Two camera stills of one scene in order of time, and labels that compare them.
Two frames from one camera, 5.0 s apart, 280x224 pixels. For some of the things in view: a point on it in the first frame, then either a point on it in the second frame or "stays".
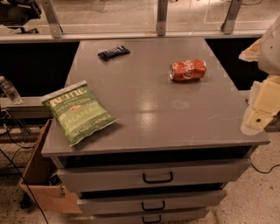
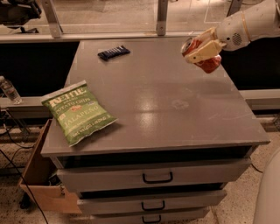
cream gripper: [270, 52] → [232, 32]
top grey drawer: [152, 175] stays
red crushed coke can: [189, 69] → [208, 65]
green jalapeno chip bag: [78, 113] stays
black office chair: [16, 13] stays
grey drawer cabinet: [178, 139] stays
